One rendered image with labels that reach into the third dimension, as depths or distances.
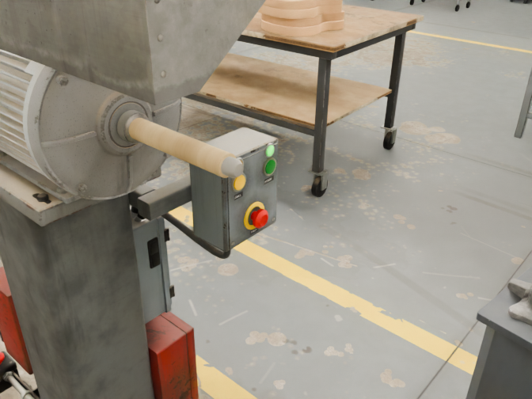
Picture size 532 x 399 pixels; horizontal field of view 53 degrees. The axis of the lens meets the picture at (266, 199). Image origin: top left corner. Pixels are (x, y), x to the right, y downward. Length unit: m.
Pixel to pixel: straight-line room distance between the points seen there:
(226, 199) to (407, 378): 1.31
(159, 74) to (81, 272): 0.67
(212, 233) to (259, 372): 1.09
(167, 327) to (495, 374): 0.80
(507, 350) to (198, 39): 1.10
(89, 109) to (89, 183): 0.11
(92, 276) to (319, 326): 1.35
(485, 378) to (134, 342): 0.85
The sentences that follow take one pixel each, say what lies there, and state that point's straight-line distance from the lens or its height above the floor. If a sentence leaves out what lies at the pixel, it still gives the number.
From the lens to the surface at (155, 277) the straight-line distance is 1.27.
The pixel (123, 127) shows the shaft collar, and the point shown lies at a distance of 0.79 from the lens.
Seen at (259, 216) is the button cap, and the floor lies 0.99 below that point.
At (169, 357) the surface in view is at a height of 0.58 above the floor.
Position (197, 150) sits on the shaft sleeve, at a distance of 0.69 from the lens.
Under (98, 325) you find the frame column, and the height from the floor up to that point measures 0.77.
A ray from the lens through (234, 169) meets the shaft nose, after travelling 0.66.
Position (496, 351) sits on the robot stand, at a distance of 1.43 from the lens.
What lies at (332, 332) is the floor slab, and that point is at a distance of 2.27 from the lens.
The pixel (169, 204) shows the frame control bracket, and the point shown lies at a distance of 1.06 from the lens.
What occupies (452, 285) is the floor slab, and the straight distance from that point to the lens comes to 2.64.
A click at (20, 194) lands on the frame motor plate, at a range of 0.95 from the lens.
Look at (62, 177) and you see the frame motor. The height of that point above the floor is 1.19.
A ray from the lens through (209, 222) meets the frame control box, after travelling 1.08.
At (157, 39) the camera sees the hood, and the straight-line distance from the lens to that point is 0.47.
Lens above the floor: 1.54
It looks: 30 degrees down
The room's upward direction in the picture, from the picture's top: 1 degrees clockwise
